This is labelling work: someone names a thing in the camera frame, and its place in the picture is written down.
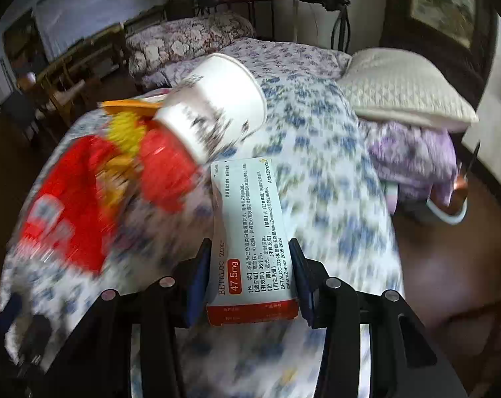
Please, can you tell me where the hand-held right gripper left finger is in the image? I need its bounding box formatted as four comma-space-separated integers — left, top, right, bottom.
47, 238, 214, 398

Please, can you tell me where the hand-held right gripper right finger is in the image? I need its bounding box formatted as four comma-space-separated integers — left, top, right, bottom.
289, 238, 469, 398

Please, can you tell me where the white medicine box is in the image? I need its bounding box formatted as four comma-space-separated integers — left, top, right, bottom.
206, 157, 301, 326

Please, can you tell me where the red snack bag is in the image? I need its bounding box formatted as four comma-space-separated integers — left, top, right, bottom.
20, 93, 212, 276

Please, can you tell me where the white paper cup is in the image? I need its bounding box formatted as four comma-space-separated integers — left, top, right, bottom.
153, 53, 268, 164

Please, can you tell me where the blue floral bedsheet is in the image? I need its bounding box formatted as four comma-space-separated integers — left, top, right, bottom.
0, 37, 404, 398

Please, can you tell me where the light blue plastic basin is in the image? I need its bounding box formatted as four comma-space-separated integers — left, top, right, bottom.
426, 197, 469, 227

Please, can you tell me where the purple folded quilt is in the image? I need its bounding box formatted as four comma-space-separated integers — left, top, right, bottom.
364, 120, 458, 212

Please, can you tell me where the brown bowl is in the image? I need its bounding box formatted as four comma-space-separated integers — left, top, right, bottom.
453, 141, 481, 216

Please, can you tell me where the cream quilted pillow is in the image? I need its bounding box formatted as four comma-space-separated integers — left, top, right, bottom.
337, 47, 480, 133

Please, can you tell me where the maroon floral pillow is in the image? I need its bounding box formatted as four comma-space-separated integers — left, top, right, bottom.
125, 12, 255, 79

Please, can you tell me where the wooden slatted chair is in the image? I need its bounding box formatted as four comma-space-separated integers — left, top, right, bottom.
16, 23, 129, 133

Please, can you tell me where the framed picture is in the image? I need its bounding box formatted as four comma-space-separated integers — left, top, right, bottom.
404, 0, 500, 50

